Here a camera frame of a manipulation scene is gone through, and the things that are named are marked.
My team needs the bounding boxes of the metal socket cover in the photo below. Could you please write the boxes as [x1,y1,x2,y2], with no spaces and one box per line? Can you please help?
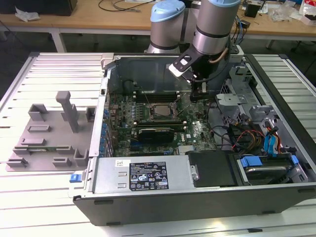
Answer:
[172,93,192,117]

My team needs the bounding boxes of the silver CPU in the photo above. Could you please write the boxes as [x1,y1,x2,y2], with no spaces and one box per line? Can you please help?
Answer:
[154,105,171,117]

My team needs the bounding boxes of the thin metal locking lever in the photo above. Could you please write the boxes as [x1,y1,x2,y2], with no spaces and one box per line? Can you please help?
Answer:
[141,87,151,105]

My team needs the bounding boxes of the CPU socket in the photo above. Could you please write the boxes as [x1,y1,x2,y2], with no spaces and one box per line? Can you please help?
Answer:
[150,102,175,120]

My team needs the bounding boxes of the grey metal drive cage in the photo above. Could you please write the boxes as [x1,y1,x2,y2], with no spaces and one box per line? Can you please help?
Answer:
[214,59,281,129]

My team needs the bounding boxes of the green motherboard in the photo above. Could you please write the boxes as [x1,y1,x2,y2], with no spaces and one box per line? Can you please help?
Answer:
[106,91,218,158]

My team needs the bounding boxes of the small black box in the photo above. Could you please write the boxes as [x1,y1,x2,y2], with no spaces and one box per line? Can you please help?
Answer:
[244,2,260,18]

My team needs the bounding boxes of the silver chipset heatsink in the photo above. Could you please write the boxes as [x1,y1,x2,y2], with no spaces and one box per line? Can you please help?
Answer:
[178,145,196,156]

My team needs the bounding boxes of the black graphics card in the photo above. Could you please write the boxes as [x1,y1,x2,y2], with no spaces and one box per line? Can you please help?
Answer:
[137,127,175,143]

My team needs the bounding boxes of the clear plastic bags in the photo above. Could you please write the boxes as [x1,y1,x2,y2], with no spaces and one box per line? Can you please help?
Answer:
[269,3,301,22]

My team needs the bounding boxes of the black plastic drive cover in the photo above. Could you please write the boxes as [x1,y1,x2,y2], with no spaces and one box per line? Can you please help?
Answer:
[185,150,239,188]

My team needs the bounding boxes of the red and white bag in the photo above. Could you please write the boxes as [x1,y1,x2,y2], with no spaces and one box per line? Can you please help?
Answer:
[300,0,316,25]

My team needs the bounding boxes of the hard disk in blue carrier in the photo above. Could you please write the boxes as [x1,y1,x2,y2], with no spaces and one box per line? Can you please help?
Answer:
[237,154,299,186]

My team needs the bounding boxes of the wooden desk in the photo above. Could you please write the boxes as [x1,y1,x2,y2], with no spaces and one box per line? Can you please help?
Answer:
[0,0,316,54]

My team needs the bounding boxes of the black open PC case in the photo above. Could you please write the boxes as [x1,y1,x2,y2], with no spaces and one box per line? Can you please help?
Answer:
[68,52,316,227]

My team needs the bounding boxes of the silver power supply unit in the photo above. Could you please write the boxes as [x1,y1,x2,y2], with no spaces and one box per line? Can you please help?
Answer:
[92,155,196,195]

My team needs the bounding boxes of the grey parts rack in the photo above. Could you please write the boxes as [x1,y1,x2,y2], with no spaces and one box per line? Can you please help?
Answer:
[5,90,97,172]

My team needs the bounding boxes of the crumpled white plastic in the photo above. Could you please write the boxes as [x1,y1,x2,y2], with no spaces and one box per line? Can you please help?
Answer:
[14,6,40,23]

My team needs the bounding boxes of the black camera cable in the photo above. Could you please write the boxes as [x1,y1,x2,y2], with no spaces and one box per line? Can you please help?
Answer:
[184,39,233,84]

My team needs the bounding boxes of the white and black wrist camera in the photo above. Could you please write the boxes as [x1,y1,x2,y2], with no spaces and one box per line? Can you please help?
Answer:
[168,48,205,83]

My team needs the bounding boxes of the red yellow wire bundle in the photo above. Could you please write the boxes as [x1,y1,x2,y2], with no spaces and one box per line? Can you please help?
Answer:
[228,122,266,152]

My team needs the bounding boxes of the blue data wire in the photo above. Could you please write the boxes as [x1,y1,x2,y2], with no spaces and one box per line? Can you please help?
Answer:
[263,133,281,158]

